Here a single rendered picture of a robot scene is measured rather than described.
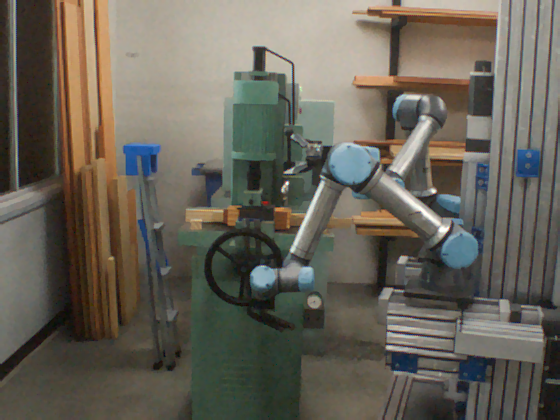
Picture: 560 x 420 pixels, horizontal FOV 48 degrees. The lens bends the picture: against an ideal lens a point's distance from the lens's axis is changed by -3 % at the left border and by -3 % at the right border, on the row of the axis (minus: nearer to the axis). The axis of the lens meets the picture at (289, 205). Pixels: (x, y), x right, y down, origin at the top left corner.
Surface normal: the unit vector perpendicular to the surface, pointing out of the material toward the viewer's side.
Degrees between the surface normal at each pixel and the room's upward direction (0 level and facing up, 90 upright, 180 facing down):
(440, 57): 90
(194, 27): 90
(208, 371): 90
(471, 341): 90
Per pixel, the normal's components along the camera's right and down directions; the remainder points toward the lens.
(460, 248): 0.13, 0.24
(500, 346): -0.29, 0.15
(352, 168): -0.07, 0.08
